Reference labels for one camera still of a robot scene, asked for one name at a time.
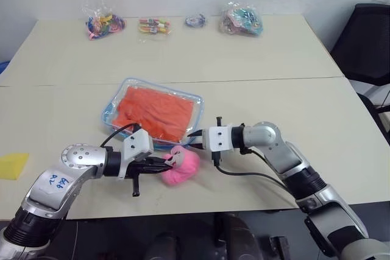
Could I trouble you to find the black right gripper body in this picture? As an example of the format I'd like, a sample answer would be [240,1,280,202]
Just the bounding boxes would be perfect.
[199,116,225,166]

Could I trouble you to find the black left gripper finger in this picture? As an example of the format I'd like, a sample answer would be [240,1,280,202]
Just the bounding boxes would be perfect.
[148,156,175,167]
[147,164,174,176]

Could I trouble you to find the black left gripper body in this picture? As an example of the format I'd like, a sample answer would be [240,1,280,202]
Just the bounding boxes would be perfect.
[124,155,159,198]

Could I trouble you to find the pink plush toy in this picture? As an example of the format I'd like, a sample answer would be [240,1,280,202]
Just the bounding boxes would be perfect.
[160,146,201,186]

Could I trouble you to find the orange cloth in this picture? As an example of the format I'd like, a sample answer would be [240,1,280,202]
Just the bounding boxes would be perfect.
[110,86,196,145]

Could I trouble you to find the clear plastic zip pouch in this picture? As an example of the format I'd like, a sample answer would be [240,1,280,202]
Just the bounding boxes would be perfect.
[99,77,205,152]

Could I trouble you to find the small black block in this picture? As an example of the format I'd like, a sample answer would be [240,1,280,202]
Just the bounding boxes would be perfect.
[267,235,291,260]

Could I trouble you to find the small blue wrapped bundle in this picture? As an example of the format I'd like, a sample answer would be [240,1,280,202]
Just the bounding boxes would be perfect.
[183,12,208,29]

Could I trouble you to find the clear pack of coloured sticks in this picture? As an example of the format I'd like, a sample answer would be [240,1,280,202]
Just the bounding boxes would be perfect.
[135,16,173,44]

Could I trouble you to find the yellow sponge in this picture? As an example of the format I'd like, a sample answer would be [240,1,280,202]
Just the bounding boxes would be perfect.
[0,152,30,180]

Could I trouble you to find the round clear bag colourful items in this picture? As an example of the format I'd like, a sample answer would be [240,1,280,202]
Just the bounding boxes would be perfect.
[218,1,264,38]

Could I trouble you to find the tall clear bag colourful toys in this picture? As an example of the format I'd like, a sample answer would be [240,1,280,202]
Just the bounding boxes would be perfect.
[74,0,127,42]

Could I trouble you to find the black office chair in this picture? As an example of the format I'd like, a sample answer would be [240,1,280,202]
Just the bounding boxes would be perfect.
[330,3,390,149]

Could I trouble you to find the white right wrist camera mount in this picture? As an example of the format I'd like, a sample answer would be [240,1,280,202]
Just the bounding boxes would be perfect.
[202,125,235,153]

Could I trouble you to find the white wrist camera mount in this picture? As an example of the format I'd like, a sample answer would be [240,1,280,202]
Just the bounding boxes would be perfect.
[117,128,155,180]
[202,125,235,153]

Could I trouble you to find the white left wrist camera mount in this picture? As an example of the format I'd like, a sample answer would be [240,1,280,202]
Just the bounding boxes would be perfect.
[117,128,155,180]

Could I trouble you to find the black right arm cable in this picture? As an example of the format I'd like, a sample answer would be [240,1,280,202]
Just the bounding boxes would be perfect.
[212,147,294,191]

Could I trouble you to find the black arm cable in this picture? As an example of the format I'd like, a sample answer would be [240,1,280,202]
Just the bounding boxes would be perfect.
[99,122,143,148]
[212,147,294,191]

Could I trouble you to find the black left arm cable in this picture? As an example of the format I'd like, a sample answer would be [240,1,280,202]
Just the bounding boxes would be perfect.
[99,122,143,148]

